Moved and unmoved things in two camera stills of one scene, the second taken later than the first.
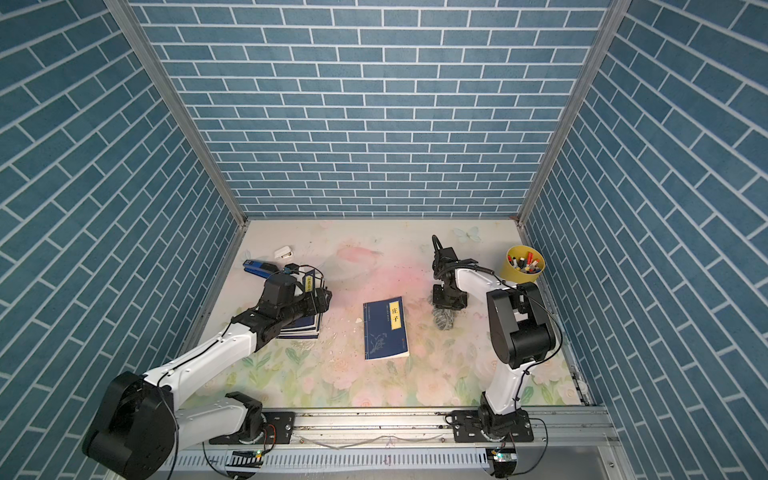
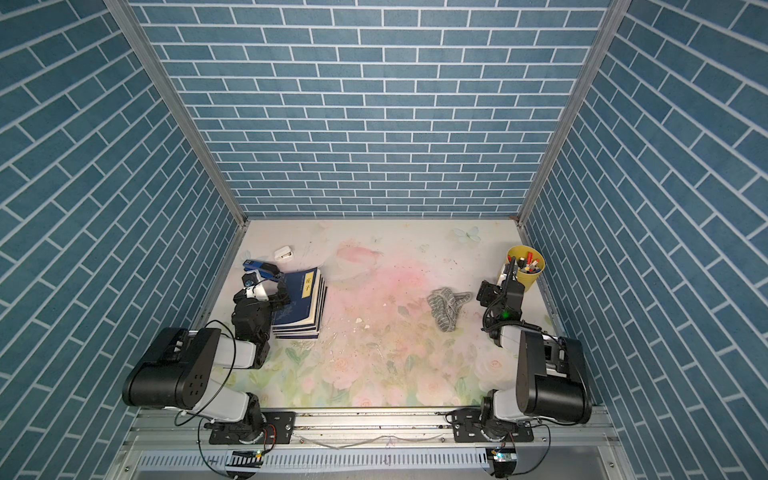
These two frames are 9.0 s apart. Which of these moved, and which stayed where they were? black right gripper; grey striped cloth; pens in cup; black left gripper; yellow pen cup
Moved: black left gripper; black right gripper
Stayed: yellow pen cup; grey striped cloth; pens in cup
